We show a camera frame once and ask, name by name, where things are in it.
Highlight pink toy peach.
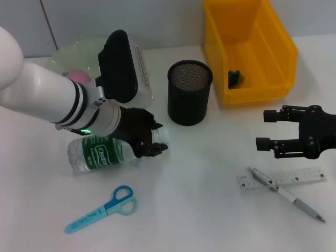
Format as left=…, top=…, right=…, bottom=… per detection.
left=62, top=68, right=91, bottom=85

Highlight clear plastic ruler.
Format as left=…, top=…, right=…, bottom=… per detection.
left=237, top=165, right=328, bottom=194

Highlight translucent green fruit plate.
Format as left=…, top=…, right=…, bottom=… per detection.
left=43, top=36, right=155, bottom=106

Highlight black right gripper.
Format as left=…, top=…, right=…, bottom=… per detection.
left=256, top=104, right=336, bottom=160

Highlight blue scissors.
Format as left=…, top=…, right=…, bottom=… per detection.
left=65, top=185, right=139, bottom=234

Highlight clear green-label water bottle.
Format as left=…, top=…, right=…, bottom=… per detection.
left=67, top=125, right=171, bottom=176

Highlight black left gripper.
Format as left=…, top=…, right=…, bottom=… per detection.
left=112, top=106, right=169, bottom=159

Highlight white and grey pen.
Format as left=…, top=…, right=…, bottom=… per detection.
left=248, top=167, right=327, bottom=223

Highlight yellow plastic bin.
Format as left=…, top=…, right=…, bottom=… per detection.
left=203, top=0, right=299, bottom=106

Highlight black mesh pen holder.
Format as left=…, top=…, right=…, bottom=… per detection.
left=167, top=60, right=214, bottom=127

